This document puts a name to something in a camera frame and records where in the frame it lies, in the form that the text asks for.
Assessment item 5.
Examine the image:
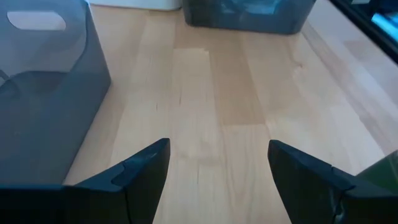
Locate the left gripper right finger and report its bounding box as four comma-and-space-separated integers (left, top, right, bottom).
267, 139, 398, 224

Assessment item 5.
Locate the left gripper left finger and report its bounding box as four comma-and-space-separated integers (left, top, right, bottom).
0, 138, 171, 224

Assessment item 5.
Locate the grey translucent plastic bin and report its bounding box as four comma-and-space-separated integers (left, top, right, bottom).
0, 0, 112, 186
182, 0, 318, 35

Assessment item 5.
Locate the black aluminium table frame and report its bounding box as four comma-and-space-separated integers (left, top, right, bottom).
329, 0, 398, 65

